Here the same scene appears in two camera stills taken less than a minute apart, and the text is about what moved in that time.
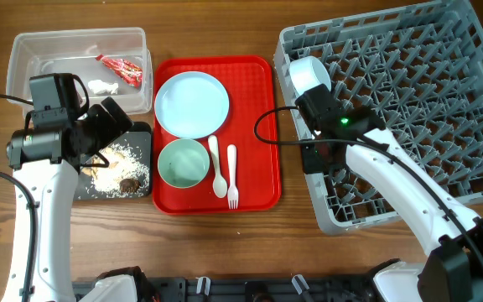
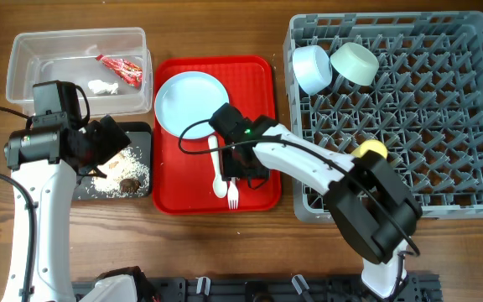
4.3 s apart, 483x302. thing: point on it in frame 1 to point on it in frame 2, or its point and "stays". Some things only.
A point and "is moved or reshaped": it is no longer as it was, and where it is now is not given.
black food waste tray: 128,175 stays
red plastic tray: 250,81 stays
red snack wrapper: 132,74 stays
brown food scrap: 129,185 stays
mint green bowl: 184,163 to 355,63
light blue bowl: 306,73 is moved or reshaped
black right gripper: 310,164 to 230,169
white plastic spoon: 220,185 stays
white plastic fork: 232,194 stays
